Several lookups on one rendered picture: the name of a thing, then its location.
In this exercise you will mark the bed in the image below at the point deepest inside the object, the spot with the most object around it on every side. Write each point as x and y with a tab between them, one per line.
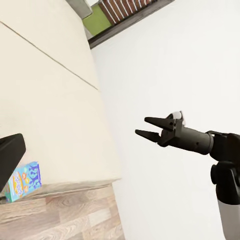
50	93

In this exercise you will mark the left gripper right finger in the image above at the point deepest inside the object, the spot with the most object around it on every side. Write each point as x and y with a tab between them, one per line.
232	149

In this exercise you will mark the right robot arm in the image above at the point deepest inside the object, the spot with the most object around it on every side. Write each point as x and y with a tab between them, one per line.
223	174

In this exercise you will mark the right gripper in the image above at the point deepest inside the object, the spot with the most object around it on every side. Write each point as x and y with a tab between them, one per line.
173	133

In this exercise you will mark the board game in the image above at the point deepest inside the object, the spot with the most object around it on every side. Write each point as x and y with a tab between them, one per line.
24	180

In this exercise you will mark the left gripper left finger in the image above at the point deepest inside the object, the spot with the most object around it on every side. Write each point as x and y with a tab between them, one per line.
12	150

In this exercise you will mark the door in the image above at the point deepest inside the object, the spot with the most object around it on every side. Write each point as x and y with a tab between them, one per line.
112	16

